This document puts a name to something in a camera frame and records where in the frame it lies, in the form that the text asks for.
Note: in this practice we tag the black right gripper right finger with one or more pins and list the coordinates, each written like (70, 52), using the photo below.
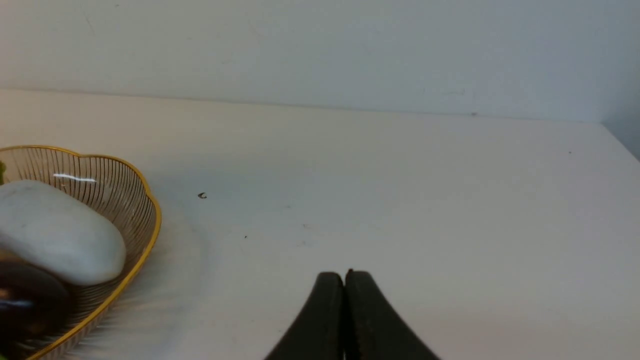
(373, 329)

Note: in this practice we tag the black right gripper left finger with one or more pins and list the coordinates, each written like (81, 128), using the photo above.
(315, 334)

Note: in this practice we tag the gold-rimmed glass bowl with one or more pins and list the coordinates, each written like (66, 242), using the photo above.
(116, 190)

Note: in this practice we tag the purple toy eggplant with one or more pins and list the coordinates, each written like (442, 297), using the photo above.
(32, 303)

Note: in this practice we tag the white toy radish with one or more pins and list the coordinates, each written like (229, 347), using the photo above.
(54, 231)

